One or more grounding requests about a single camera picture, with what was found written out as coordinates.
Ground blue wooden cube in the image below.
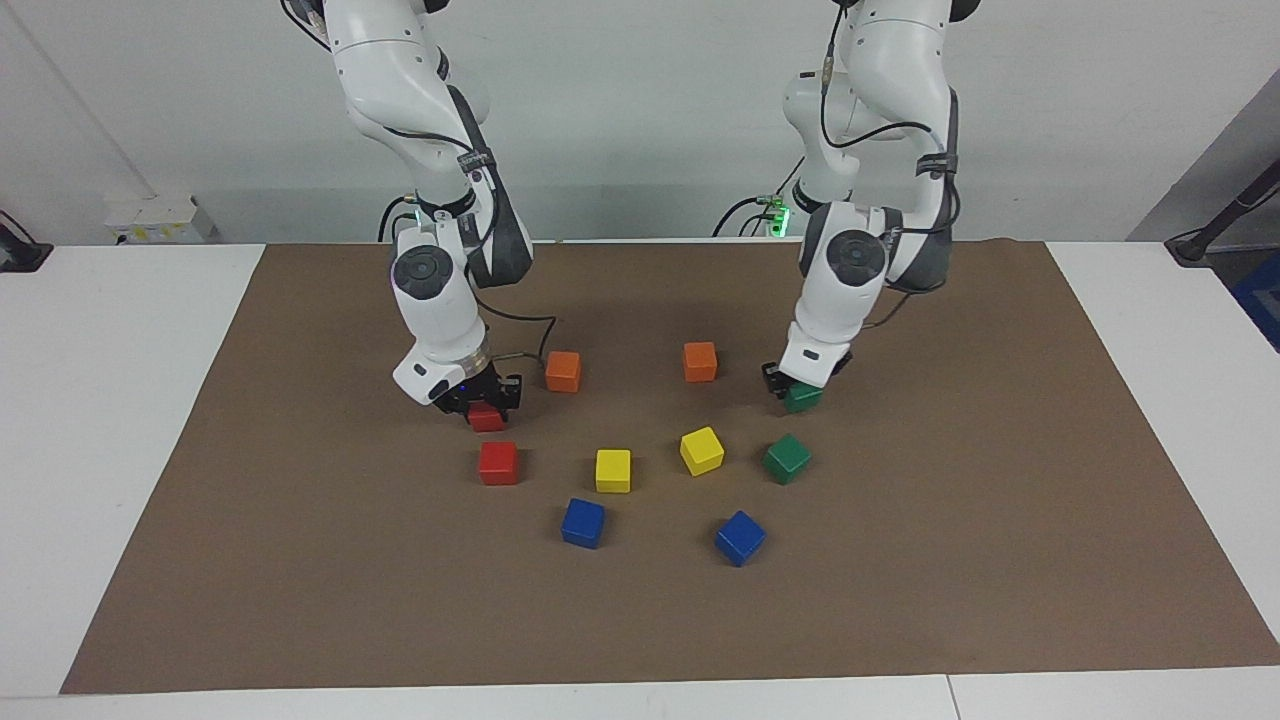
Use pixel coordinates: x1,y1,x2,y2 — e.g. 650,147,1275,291
714,510,768,568
560,497,607,550

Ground brown table mat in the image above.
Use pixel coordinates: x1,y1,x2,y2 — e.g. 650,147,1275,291
60,238,1280,696

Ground white power strip box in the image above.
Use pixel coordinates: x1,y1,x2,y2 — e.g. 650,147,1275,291
104,194,217,245

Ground black stand with pole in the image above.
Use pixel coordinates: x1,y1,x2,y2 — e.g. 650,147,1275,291
1165,158,1280,267

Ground blue crate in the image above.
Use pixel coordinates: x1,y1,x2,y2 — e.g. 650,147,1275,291
1230,248,1280,353

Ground black clamp base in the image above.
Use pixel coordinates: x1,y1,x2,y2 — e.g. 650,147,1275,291
0,208,54,274

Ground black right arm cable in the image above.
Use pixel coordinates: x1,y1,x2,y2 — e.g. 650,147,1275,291
280,0,559,371

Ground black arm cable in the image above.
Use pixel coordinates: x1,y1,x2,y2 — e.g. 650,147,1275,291
280,0,559,371
818,0,963,331

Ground black left base cables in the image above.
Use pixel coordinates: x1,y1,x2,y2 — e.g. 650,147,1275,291
712,155,806,239

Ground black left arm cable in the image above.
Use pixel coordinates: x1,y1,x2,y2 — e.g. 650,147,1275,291
818,0,963,331

